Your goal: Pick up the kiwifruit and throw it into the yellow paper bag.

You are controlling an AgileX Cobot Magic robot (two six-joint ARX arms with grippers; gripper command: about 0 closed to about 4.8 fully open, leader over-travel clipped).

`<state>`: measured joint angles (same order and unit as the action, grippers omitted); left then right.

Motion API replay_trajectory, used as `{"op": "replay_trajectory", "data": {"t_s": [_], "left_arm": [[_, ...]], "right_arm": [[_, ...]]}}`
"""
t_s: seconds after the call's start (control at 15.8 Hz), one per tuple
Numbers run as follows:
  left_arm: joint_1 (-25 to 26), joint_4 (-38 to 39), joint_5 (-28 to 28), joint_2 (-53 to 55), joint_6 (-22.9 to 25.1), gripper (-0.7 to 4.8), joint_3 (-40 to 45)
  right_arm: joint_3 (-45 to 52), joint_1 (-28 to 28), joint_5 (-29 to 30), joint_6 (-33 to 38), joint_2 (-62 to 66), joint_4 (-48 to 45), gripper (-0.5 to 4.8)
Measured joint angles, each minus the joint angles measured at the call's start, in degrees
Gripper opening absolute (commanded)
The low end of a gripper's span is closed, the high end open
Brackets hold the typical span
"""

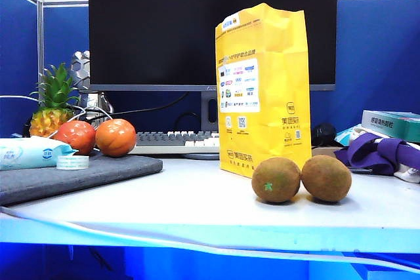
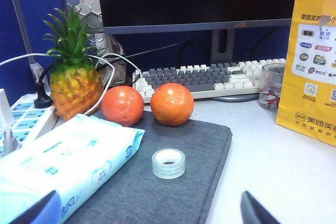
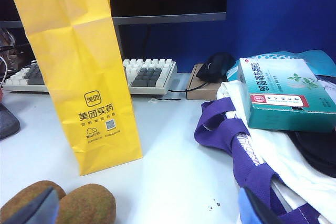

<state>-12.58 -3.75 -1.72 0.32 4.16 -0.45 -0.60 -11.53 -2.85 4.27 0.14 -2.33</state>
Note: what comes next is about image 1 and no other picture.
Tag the silver robot figure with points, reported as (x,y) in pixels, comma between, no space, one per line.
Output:
(81,67)

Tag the yellow paper bag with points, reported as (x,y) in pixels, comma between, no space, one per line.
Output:
(279,96)

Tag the purple cloth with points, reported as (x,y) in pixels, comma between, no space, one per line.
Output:
(377,153)

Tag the black computer monitor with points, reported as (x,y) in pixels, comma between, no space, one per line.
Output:
(147,31)

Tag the grey partition post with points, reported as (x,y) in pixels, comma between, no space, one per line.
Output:
(40,40)

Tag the light teal packet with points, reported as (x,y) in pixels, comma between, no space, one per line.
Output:
(346,135)

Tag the grey and white keyboard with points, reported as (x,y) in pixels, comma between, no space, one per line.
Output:
(164,142)

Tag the clear tape roll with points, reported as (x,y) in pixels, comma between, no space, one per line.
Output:
(73,162)

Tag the plain brown kiwifruit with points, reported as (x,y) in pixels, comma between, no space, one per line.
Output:
(326,178)

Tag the small pineapple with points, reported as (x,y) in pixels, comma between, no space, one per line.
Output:
(52,112)

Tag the white soft item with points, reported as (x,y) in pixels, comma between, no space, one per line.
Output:
(408,173)

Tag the grey monitor stand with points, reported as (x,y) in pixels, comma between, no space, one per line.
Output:
(208,109)

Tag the kiwifruit with green mark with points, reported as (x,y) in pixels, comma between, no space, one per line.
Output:
(279,178)

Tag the grey felt mat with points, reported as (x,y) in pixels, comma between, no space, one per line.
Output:
(82,175)

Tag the teal and white box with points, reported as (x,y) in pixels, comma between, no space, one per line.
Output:
(390,124)

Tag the red tomato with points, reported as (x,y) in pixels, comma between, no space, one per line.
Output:
(115,137)
(76,135)

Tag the light blue wet wipes pack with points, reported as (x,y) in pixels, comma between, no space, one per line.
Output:
(26,153)

